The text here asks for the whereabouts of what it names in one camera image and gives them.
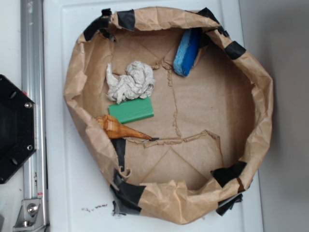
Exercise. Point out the brown paper bag container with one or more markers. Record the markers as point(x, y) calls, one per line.
point(210, 131)

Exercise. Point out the blue sponge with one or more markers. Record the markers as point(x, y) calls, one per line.
point(187, 51)

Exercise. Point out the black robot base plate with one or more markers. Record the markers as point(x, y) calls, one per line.
point(17, 129)

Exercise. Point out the green rectangular block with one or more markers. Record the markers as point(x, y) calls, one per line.
point(132, 110)

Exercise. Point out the orange spiral seashell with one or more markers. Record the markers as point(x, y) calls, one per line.
point(115, 130)

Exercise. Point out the crumpled white paper towel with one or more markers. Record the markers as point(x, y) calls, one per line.
point(138, 82)

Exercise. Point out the metal corner bracket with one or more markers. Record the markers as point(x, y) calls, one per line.
point(30, 217)

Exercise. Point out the aluminium extrusion rail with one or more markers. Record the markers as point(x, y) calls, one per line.
point(32, 70)

